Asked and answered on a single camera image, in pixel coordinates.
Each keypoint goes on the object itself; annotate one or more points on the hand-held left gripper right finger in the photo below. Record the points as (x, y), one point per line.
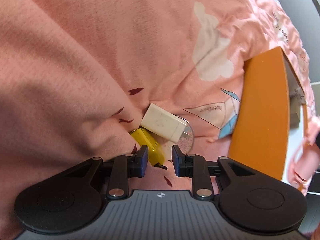
(176, 162)

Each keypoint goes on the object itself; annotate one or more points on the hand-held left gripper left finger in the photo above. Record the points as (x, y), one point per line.
(143, 162)

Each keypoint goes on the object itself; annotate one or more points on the clear glitter round badge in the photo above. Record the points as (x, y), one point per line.
(186, 143)

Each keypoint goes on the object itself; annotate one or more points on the small yellow plastic device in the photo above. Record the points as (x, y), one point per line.
(147, 138)

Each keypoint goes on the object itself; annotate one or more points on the white charger plug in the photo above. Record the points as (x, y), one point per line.
(162, 122)

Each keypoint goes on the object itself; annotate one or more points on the orange cardboard box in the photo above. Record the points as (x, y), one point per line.
(260, 105)

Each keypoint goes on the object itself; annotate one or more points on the pink cloth pouch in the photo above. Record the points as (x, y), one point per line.
(307, 165)

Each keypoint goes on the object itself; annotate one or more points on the dark glossy booklet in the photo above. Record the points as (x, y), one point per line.
(298, 96)

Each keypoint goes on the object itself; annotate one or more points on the pink printed blanket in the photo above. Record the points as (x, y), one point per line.
(75, 55)

